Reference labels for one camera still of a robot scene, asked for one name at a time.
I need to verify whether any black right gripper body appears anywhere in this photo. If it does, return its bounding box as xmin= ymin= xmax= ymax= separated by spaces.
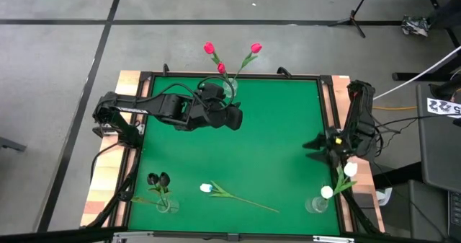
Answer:
xmin=325 ymin=126 xmax=349 ymax=169

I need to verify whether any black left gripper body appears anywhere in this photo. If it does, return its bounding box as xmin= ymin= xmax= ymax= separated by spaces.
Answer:
xmin=186 ymin=82 xmax=245 ymax=132

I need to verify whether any white artificial tulip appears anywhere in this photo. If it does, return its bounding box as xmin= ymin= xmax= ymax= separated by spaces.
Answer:
xmin=316 ymin=162 xmax=359 ymax=208
xmin=199 ymin=182 xmax=281 ymax=214
xmin=316 ymin=185 xmax=335 ymax=208

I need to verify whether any pink artificial tulip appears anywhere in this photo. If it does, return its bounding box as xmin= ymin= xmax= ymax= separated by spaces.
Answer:
xmin=216 ymin=61 xmax=231 ymax=85
xmin=232 ymin=42 xmax=264 ymax=84
xmin=203 ymin=41 xmax=231 ymax=84

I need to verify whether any clear glass vase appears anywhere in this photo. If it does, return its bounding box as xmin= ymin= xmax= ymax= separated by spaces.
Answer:
xmin=222 ymin=77 xmax=239 ymax=99
xmin=156 ymin=196 xmax=180 ymax=214
xmin=305 ymin=195 xmax=329 ymax=214

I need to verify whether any white plastic container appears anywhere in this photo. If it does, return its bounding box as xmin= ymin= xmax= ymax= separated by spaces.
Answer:
xmin=376 ymin=187 xmax=393 ymax=207

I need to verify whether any black desk foot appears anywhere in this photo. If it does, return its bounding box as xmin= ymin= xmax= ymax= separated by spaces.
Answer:
xmin=392 ymin=72 xmax=461 ymax=82

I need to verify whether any dark grey desk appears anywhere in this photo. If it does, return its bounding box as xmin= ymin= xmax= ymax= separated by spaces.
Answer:
xmin=416 ymin=82 xmax=461 ymax=193

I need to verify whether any green felt mat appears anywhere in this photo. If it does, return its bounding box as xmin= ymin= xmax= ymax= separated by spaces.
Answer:
xmin=127 ymin=76 xmax=342 ymax=237

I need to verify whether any white printed number tag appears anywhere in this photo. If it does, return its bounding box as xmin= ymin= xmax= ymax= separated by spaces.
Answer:
xmin=426 ymin=97 xmax=461 ymax=120

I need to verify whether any black tripod stand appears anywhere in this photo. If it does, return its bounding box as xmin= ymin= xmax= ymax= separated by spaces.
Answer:
xmin=328 ymin=0 xmax=375 ymax=39

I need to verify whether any black keyboard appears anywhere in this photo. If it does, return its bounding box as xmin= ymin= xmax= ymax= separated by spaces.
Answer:
xmin=448 ymin=191 xmax=461 ymax=239

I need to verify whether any person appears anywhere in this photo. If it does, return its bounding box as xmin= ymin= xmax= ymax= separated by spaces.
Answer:
xmin=400 ymin=0 xmax=461 ymax=38

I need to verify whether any dark grey stand foot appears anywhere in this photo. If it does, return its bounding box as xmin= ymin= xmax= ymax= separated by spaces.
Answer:
xmin=0 ymin=136 xmax=28 ymax=153

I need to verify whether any black metal table frame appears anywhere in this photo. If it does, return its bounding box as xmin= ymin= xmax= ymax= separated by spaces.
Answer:
xmin=81 ymin=69 xmax=386 ymax=243

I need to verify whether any yellow floor cable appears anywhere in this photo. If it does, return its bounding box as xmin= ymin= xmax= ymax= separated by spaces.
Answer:
xmin=372 ymin=105 xmax=418 ymax=112

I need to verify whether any silver metal bracket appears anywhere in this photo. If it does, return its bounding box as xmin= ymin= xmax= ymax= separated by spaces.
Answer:
xmin=112 ymin=231 xmax=154 ymax=243
xmin=313 ymin=235 xmax=356 ymax=243

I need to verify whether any white cable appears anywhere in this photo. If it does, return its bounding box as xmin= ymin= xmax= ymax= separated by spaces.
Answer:
xmin=372 ymin=48 xmax=461 ymax=102

